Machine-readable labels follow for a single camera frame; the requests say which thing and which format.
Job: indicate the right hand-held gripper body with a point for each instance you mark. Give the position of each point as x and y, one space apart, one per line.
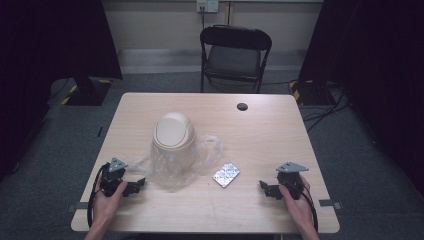
290 181

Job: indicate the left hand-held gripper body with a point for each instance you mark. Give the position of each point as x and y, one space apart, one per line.
111 181

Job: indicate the silver blister pack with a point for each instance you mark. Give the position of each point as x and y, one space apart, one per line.
226 175

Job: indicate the beige swing-lid trash can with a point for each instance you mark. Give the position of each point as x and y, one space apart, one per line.
173 146

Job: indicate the person's left hand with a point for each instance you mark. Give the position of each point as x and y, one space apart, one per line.
108 204

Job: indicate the person's right hand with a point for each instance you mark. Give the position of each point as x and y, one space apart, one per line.
296 208

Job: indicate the grey tape strip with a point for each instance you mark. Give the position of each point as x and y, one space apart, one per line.
330 203
78 206

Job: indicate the clear plastic bag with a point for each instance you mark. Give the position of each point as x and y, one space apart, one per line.
210 150

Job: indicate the black striped stand base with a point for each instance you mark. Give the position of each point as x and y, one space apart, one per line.
308 95
90 93

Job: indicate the black folding chair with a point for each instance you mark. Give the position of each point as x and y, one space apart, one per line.
233 60

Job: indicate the dark curtain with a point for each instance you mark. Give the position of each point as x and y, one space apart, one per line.
50 50
376 66

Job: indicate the white wall outlet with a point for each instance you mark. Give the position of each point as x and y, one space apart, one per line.
207 5

